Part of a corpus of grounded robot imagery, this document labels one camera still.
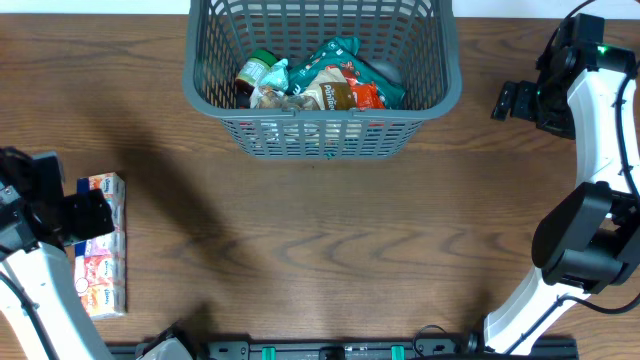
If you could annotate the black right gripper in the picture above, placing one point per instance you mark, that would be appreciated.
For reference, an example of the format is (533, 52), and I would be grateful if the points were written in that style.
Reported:
(513, 100)

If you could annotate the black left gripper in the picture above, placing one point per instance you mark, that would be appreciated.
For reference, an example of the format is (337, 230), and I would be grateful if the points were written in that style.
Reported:
(87, 215)

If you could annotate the red yellow spaghetti packet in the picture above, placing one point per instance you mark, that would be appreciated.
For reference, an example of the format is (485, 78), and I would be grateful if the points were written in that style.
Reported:
(366, 97)

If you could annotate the green instant coffee bag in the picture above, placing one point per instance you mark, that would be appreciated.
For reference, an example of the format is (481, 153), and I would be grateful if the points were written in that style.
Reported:
(341, 53)

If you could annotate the green lidded jar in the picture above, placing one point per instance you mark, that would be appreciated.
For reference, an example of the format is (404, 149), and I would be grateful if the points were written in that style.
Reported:
(259, 62)

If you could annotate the beige snack bag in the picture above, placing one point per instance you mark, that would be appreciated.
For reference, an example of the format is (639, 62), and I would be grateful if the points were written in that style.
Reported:
(329, 90)

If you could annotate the mint green snack bar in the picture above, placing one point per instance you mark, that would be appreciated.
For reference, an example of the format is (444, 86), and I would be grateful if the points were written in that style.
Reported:
(277, 77)

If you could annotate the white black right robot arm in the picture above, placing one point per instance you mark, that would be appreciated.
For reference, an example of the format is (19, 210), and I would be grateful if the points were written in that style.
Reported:
(590, 240)

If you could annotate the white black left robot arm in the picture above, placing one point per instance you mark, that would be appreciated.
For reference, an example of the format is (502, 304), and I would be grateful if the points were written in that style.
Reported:
(38, 221)

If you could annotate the multicolour tissue pack strip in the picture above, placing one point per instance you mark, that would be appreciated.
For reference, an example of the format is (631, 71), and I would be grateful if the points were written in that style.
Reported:
(100, 263)

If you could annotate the grey plastic lattice basket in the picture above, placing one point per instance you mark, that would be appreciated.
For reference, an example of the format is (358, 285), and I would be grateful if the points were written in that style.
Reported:
(411, 43)

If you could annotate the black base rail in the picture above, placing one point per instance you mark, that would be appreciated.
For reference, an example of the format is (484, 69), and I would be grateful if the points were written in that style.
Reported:
(439, 345)

